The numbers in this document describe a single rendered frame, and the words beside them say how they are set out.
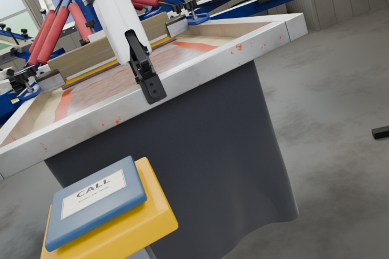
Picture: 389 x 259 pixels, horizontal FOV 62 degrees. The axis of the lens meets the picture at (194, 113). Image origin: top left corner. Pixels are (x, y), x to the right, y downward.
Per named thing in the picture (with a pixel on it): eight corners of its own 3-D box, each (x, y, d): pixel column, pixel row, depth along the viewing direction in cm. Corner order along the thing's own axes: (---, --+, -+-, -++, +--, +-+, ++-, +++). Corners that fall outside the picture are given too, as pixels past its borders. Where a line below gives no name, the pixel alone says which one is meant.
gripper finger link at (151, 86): (130, 66, 49) (148, 104, 51) (133, 67, 46) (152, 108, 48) (149, 57, 50) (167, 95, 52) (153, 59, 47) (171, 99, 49)
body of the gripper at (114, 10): (81, -1, 51) (113, 65, 55) (79, -8, 42) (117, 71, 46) (124, -18, 52) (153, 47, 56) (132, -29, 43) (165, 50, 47)
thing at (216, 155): (305, 215, 80) (256, 55, 65) (140, 315, 72) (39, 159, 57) (298, 209, 83) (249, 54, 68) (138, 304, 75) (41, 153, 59)
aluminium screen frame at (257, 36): (308, 33, 57) (303, 12, 56) (-22, 192, 47) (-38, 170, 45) (184, 31, 130) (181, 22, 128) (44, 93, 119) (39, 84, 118)
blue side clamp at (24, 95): (47, 110, 92) (34, 88, 90) (30, 118, 91) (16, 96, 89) (56, 92, 120) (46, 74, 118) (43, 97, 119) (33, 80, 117)
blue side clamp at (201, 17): (216, 33, 102) (208, 12, 100) (202, 40, 101) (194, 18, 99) (189, 33, 130) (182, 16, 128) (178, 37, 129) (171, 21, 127)
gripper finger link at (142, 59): (116, 20, 47) (128, 50, 51) (134, 47, 42) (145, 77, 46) (124, 17, 47) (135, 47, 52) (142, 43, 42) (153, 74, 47)
